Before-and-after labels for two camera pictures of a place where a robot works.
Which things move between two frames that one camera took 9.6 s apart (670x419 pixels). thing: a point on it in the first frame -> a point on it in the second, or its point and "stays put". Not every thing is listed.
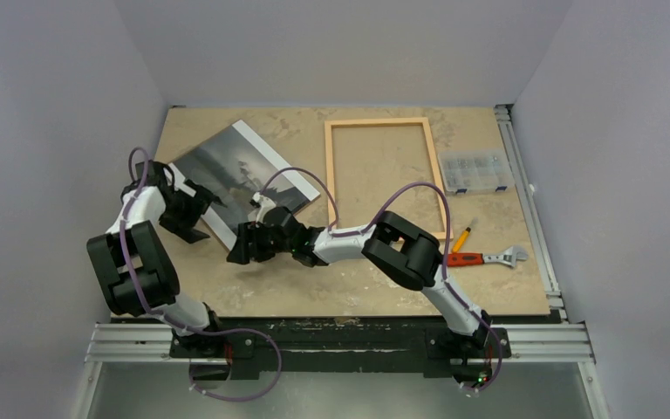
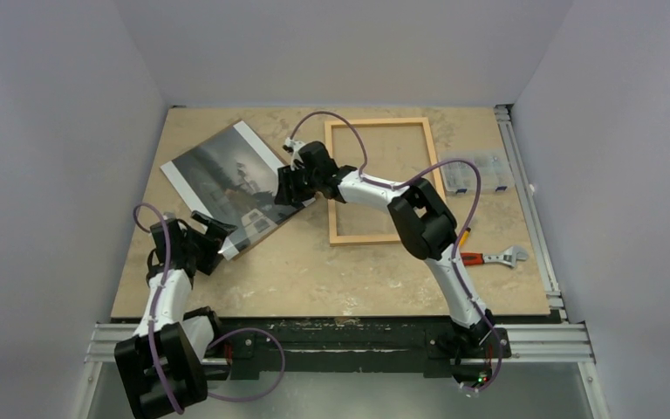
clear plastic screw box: (475, 170) stays put
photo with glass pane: (234, 164) stays put
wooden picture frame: (330, 165) stays put
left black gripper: (200, 202) -> (213, 246)
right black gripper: (249, 243) -> (290, 184)
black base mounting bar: (248, 345) stays put
